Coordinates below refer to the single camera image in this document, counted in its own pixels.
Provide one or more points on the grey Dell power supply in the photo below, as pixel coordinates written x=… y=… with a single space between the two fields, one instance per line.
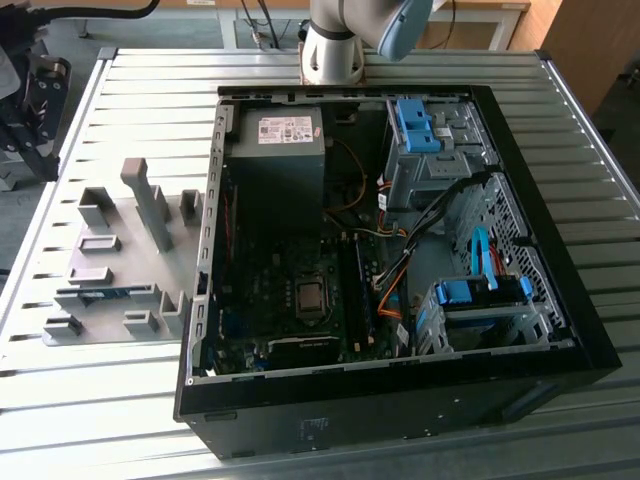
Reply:
x=280 y=190

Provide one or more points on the grey plastic parts rack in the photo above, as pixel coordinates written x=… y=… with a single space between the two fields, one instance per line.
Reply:
x=155 y=225

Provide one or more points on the black open PC case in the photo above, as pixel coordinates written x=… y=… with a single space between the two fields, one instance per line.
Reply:
x=400 y=410

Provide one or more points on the hard disk in blue carrier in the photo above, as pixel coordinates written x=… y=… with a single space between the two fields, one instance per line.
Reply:
x=455 y=292

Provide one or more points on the blue plastic drive bracket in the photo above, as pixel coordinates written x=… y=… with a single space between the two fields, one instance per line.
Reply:
x=425 y=141
x=412 y=116

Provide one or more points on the green motherboard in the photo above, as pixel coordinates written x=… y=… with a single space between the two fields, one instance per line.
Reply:
x=260 y=300

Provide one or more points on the silver CPU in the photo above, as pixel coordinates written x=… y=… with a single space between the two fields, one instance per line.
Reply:
x=310 y=296

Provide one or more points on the grey metal drive cage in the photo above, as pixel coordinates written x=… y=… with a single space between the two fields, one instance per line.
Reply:
x=440 y=170

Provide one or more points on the black CPU socket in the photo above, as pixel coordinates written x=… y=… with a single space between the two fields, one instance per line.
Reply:
x=310 y=276

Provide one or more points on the black graphics card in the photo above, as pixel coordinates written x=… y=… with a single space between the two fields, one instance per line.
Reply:
x=302 y=347

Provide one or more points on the brown wooden cabinet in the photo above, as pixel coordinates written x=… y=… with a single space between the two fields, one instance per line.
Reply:
x=590 y=45

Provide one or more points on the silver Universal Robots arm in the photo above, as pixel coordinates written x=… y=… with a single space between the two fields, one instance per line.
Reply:
x=330 y=55

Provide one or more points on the grey perforated disk bay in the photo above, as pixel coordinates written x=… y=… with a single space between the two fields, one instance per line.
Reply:
x=490 y=314

